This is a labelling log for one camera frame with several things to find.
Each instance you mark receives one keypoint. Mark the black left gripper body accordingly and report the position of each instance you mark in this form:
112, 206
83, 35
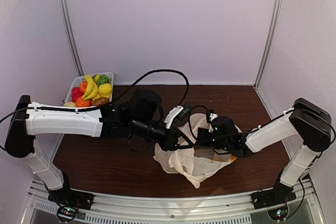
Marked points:
141, 127

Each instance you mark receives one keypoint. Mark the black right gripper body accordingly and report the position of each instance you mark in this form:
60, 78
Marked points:
219, 144

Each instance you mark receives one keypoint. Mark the cream printed plastic bag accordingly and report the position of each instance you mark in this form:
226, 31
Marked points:
195, 164

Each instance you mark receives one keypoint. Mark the large yellow toy lemon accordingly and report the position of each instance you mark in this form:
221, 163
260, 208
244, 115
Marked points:
105, 90

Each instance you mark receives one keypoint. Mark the green toy grape bunch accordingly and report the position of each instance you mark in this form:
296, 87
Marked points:
103, 79

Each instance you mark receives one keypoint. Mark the yellow toy banana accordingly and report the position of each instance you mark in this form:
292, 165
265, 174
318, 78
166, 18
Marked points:
91, 91

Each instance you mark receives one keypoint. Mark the orange toy fruit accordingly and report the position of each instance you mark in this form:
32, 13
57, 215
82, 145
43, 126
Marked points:
80, 102

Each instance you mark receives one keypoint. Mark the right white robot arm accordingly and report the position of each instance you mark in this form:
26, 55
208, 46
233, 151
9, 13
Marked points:
304, 120

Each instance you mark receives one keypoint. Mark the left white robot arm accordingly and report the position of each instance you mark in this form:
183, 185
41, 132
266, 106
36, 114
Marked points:
31, 118

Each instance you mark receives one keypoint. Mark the yellow green toy fruit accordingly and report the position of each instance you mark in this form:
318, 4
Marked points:
96, 77

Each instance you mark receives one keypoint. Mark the red toy fruit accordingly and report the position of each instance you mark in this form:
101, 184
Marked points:
75, 94

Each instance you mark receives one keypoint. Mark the pale yellow toy fruit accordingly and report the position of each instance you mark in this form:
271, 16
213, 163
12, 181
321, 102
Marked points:
70, 104

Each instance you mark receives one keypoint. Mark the brown toy potato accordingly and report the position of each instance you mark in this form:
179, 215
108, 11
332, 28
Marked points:
100, 101

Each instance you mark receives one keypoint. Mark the white perforated plastic basket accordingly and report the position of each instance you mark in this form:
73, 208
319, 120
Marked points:
82, 84

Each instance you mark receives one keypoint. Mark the right round circuit board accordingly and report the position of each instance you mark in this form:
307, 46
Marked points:
278, 213

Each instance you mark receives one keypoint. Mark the round circuit board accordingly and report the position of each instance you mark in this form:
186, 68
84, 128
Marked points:
278, 213
66, 213

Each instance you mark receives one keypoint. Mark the left round circuit board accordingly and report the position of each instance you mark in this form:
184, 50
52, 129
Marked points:
66, 213

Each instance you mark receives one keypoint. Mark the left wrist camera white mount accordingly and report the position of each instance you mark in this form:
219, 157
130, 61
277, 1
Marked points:
178, 113

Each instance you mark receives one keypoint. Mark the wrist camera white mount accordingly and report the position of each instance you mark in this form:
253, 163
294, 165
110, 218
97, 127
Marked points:
210, 117
178, 113

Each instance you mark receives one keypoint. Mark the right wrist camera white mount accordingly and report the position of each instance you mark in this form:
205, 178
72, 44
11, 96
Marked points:
210, 117

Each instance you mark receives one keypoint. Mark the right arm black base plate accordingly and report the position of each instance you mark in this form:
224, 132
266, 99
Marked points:
273, 199

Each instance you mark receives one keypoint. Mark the aluminium front rail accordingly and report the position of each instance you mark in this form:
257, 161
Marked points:
109, 208

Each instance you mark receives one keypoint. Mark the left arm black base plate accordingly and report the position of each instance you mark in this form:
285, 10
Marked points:
71, 198

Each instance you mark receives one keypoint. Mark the right aluminium frame post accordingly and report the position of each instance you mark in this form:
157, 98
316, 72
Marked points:
269, 40

